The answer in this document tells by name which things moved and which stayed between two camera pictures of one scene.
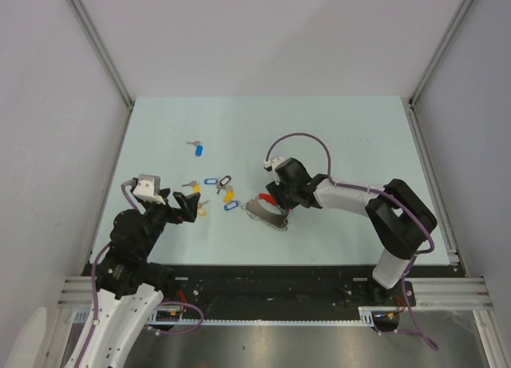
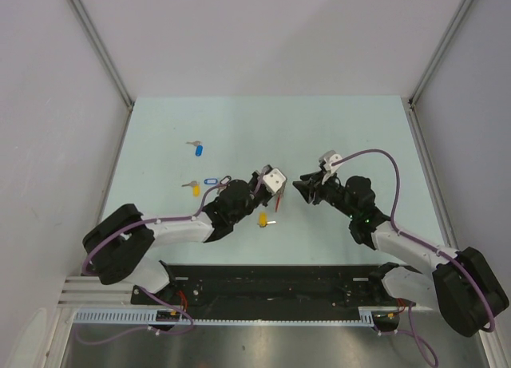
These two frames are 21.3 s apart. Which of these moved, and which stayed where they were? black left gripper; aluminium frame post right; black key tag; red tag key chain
Moved: black left gripper; red tag key chain
Stayed: aluminium frame post right; black key tag
